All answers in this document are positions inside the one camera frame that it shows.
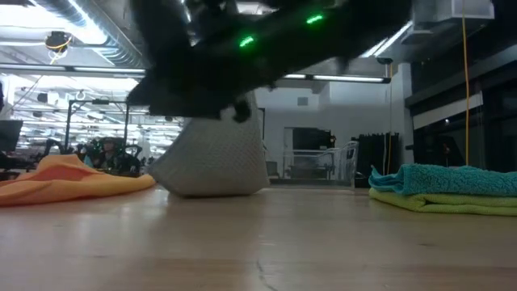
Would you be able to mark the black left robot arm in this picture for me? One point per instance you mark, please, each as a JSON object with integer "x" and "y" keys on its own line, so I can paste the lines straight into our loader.
{"x": 161, "y": 32}

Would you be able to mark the person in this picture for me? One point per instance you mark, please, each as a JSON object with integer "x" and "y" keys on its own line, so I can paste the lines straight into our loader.
{"x": 108, "y": 155}

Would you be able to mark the black cabinet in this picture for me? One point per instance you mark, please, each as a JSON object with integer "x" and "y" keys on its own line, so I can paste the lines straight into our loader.
{"x": 375, "y": 157}

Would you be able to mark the silver ventilation duct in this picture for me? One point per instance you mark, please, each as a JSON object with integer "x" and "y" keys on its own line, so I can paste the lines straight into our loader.
{"x": 117, "y": 56}

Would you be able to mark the black monitor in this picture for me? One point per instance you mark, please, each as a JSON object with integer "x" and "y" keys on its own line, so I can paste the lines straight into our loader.
{"x": 10, "y": 135}

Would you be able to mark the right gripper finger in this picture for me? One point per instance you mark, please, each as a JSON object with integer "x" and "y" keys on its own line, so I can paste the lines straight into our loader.
{"x": 242, "y": 112}

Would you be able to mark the long ceiling light bar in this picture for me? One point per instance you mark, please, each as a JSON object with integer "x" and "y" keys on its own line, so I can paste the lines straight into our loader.
{"x": 343, "y": 78}
{"x": 81, "y": 69}

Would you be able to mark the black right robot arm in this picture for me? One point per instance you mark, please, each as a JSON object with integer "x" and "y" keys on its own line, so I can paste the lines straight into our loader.
{"x": 303, "y": 40}

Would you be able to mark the lime green microfiber towel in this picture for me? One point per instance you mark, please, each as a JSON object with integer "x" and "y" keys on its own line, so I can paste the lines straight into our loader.
{"x": 444, "y": 204}

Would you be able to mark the teal microfiber towel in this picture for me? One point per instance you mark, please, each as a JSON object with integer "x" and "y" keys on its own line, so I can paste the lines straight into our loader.
{"x": 444, "y": 180}

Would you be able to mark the black background rig frame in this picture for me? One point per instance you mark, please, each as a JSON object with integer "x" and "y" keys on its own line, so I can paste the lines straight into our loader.
{"x": 99, "y": 102}

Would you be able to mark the orange microfiber towel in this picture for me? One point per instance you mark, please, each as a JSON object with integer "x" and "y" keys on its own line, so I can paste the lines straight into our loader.
{"x": 72, "y": 186}

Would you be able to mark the clear plastic bin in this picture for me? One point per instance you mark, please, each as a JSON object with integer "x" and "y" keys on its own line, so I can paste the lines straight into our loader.
{"x": 347, "y": 161}

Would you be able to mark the grey microfiber towel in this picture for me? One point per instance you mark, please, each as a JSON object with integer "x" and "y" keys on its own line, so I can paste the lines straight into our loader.
{"x": 210, "y": 161}

